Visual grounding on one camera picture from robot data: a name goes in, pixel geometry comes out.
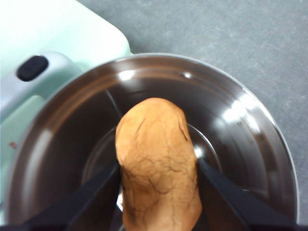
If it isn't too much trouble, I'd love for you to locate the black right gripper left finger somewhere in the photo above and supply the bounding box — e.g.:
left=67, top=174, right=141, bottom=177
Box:
left=0, top=165, right=121, bottom=231

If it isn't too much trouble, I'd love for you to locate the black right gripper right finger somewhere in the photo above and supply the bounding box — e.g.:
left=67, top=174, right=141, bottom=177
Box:
left=197, top=160, right=308, bottom=231

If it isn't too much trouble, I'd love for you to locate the brown potato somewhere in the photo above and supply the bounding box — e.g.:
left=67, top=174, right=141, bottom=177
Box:
left=115, top=97, right=203, bottom=231

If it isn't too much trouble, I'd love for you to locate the mint green breakfast machine base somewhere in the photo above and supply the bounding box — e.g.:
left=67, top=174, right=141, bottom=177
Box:
left=0, top=95, right=52, bottom=179

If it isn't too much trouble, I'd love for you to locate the mint green handled steamer pot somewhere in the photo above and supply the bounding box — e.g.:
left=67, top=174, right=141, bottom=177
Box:
left=3, top=52, right=299, bottom=231

